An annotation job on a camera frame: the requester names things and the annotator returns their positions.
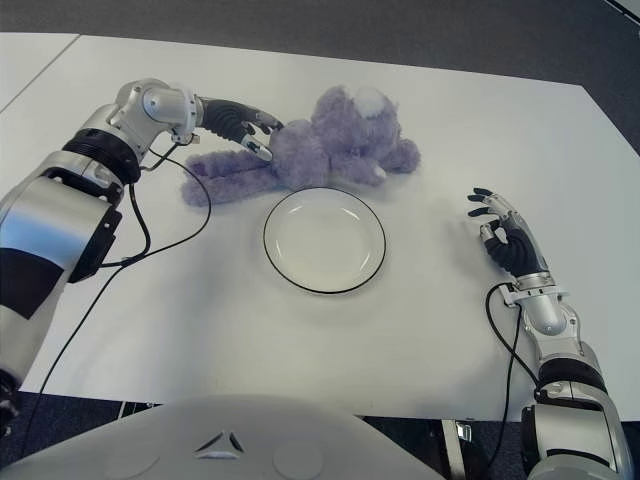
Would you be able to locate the looped black arm cable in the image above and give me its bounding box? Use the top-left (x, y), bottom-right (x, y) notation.
top-left (99, 142), bottom-right (181, 269)
top-left (485, 283), bottom-right (544, 396)

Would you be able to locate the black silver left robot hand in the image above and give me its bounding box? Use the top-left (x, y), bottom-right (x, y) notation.
top-left (198, 97), bottom-right (285, 163)

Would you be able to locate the grey robot torso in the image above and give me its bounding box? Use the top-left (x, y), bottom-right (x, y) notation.
top-left (0, 396), bottom-right (451, 480)

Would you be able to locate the purple plush rabbit doll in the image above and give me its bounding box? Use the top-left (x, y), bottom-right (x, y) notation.
top-left (180, 85), bottom-right (422, 207)

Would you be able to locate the metal table bracket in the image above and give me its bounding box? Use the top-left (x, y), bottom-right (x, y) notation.
top-left (442, 419), bottom-right (475, 480)

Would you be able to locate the long thin black cable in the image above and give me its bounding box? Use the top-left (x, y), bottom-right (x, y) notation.
top-left (17, 149), bottom-right (214, 459)
top-left (482, 302), bottom-right (524, 474)

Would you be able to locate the white plate black rim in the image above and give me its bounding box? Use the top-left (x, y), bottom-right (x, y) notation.
top-left (263, 186), bottom-right (387, 295)

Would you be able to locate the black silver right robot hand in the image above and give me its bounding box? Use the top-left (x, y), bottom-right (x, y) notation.
top-left (467, 187), bottom-right (552, 279)

